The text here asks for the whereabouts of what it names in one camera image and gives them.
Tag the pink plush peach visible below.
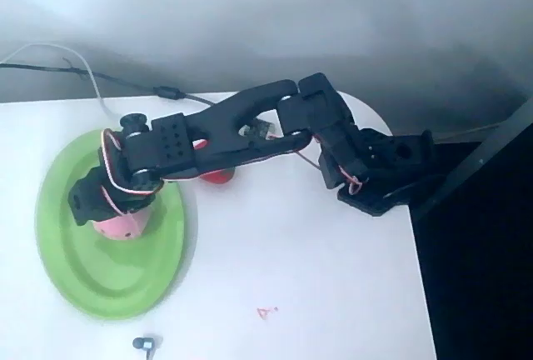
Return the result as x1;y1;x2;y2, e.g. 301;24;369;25
92;204;152;242

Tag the green oval plate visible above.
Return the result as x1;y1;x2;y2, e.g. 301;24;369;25
35;127;187;322

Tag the red plush strawberry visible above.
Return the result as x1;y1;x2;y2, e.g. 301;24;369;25
192;137;236;188

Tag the small controller circuit board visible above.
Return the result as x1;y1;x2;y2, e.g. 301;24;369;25
242;117;276;143

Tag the grey metal earphone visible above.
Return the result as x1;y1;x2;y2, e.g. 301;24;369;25
132;333;163;360

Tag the dark furniture panel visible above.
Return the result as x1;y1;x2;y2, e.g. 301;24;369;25
410;97;533;360

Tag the red white servo wire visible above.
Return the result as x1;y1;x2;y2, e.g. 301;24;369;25
101;128;368;216

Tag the black power cable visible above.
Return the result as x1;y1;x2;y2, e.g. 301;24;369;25
0;62;217;108

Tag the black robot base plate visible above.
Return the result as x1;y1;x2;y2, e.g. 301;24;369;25
336;174;418;217

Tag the thin beige cable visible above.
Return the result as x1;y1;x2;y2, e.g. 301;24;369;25
432;123;501;140

